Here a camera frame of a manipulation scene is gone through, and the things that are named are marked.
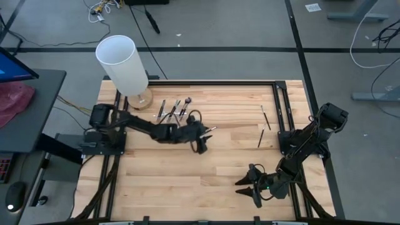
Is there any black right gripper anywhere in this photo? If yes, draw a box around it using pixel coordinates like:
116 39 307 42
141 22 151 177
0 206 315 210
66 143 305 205
234 162 271 209

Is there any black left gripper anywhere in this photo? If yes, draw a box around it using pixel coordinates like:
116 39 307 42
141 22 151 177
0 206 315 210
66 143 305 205
182 116 213 154

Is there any thin black makeup brush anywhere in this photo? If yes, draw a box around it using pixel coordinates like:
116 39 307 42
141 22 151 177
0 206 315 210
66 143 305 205
156 99 167 123
260 104 272 131
199 126 218 139
257 124 266 149

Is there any fluffy head black makeup brush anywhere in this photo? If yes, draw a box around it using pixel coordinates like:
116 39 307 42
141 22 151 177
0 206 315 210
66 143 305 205
178 97 193 123

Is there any clear acrylic brush organizer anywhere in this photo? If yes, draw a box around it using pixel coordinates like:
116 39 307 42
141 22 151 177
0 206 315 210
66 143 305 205
152 106 190 124

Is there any white shade wooden base lamp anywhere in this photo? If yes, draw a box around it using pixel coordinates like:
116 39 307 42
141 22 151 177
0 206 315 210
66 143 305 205
95 34 154 111

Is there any black stick-shaped device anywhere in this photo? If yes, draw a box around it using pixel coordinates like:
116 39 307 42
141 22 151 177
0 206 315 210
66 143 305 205
143 8 161 35

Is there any black box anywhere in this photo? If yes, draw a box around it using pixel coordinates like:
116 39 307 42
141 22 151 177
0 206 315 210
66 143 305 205
124 0 170 6

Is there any grey desk foot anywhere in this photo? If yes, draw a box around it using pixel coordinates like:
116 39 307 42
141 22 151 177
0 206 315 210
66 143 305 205
351 86 400 103
327 0 391 23

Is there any white paper sheet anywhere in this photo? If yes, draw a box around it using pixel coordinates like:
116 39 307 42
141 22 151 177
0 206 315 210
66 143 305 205
304 2 323 13

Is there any black side desk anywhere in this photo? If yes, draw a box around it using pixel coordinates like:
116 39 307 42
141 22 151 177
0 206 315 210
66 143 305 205
0 69 68 154

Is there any pink cloth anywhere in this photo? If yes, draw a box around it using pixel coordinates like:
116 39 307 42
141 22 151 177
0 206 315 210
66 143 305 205
0 81 36 129

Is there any black computer mouse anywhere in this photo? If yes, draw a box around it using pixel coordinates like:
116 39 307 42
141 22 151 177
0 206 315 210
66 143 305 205
4 180 28 214

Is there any computer monitor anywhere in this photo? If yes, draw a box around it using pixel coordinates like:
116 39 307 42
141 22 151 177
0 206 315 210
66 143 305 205
0 46 40 84

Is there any black keyboard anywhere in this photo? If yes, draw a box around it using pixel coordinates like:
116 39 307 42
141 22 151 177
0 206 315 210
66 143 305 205
0 152 14 184

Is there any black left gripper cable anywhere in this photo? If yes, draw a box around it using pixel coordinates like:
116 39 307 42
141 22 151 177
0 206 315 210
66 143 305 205
186 109 203 154

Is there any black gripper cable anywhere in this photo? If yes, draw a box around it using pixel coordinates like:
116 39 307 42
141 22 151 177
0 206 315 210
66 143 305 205
186 109 203 154
252 162 274 201

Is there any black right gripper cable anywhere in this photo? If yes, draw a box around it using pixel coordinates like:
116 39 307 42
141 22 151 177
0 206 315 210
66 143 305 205
252 162 274 201

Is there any black aluminium rig frame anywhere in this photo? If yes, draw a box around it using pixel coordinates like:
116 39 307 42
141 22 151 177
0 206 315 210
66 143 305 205
71 74 346 225

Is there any grey desk leg frame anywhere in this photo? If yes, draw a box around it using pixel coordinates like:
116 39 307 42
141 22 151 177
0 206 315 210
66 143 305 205
29 132 84 208

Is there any white and yellow cable bundle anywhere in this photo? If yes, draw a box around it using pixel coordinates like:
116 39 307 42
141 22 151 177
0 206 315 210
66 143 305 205
82 0 122 24

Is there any white floor cable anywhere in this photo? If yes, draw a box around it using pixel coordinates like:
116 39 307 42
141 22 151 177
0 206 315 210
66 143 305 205
349 12 400 69

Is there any black cable tangle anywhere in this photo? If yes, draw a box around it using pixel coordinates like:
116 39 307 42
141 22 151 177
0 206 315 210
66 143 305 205
371 18 400 45

